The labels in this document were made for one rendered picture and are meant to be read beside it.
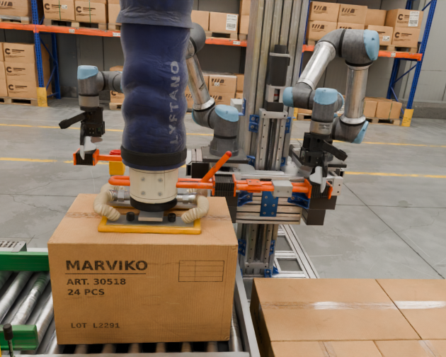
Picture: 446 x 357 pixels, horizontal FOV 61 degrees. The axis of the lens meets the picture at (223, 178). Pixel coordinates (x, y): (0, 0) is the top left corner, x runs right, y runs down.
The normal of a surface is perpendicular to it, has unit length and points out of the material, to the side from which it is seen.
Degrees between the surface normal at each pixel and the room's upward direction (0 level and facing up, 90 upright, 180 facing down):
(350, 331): 0
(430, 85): 90
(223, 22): 90
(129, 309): 90
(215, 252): 90
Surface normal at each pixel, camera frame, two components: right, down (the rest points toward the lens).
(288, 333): 0.07, -0.94
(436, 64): 0.08, 0.34
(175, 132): 0.80, 0.00
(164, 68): 0.47, 0.13
